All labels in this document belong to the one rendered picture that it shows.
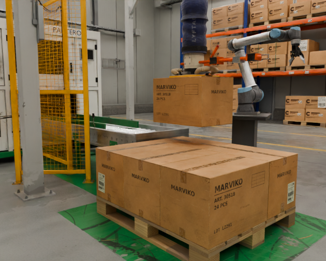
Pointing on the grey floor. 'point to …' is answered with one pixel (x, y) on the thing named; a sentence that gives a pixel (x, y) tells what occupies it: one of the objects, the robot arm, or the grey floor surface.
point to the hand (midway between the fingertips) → (297, 64)
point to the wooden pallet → (250, 242)
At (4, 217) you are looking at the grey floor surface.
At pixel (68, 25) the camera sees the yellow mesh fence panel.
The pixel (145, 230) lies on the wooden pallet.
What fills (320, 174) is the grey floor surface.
